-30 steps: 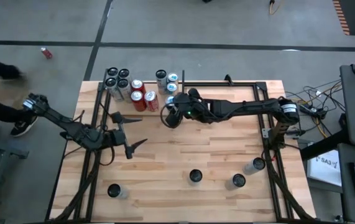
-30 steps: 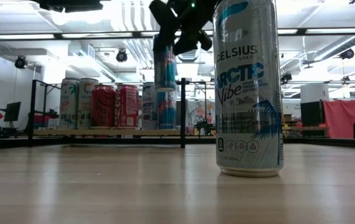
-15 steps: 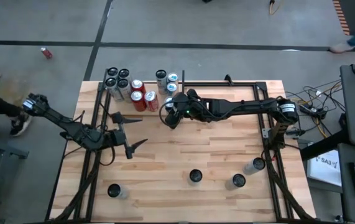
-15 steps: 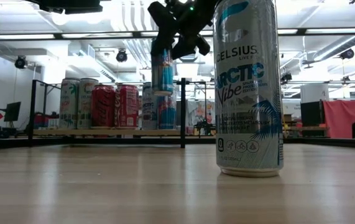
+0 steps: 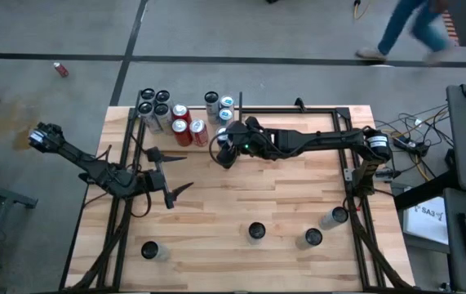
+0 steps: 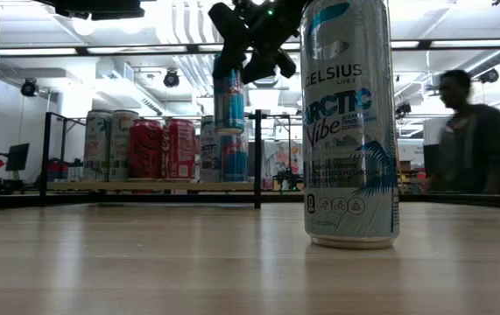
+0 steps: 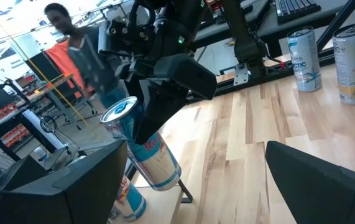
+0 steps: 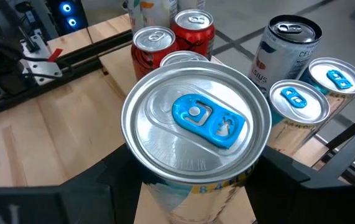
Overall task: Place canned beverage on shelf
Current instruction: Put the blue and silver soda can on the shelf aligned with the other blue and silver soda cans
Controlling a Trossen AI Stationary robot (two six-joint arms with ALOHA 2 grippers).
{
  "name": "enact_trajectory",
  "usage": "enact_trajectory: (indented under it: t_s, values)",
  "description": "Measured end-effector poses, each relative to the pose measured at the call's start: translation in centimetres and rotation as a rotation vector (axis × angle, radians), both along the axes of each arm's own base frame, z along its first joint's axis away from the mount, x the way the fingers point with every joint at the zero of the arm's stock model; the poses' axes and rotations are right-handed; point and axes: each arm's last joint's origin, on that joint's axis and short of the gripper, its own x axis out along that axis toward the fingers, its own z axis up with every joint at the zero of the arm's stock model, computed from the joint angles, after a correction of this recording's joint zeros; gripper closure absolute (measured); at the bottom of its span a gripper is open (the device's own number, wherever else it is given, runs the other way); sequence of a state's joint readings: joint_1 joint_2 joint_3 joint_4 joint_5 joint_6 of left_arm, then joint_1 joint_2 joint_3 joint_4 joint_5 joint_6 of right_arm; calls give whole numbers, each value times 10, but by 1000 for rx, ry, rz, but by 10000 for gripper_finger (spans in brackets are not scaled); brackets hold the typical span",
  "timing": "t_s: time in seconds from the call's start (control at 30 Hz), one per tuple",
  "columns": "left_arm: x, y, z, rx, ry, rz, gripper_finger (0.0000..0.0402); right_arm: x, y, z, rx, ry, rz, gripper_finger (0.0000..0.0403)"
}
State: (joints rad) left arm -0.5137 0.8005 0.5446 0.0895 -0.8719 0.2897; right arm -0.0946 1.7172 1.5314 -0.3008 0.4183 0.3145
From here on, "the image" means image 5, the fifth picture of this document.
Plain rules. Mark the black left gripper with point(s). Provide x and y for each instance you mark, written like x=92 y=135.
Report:
x=153 y=179

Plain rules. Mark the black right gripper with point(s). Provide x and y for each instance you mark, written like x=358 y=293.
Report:
x=253 y=141

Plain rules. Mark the red Coca-Cola can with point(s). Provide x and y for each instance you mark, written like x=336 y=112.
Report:
x=198 y=132
x=180 y=111

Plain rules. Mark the silver Celsius energy drink can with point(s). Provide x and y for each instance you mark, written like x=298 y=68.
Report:
x=257 y=230
x=212 y=104

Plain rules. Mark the red Coke Zero Sugar can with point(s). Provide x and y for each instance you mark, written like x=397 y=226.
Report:
x=180 y=132

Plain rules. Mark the slim silver can black lid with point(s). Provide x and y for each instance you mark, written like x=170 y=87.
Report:
x=339 y=214
x=161 y=110
x=313 y=237
x=162 y=96
x=147 y=94
x=145 y=108
x=150 y=250

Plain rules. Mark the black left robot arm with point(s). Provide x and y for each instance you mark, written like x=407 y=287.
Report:
x=94 y=167

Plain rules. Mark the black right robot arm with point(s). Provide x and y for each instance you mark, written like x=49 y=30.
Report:
x=330 y=141

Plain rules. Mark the wooden shelf board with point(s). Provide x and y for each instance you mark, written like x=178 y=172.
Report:
x=165 y=143

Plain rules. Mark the small red floor bottle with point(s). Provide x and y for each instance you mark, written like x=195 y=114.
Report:
x=61 y=69

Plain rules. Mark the grey metal side table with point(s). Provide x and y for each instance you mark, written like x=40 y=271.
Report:
x=12 y=198

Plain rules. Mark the black power strip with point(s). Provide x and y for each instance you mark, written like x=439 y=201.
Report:
x=406 y=143

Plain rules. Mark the person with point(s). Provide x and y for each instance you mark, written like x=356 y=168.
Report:
x=396 y=24

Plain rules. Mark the black desk leg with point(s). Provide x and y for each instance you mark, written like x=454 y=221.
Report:
x=424 y=190

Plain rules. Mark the white SA3 paper sign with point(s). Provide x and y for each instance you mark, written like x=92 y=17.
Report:
x=428 y=222

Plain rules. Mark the black shelf side post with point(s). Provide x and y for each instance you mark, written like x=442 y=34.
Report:
x=240 y=106

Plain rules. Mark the black clamp bracket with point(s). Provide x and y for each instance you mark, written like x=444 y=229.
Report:
x=299 y=104

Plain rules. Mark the grey metal bracket plate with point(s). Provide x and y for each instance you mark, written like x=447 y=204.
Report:
x=349 y=175

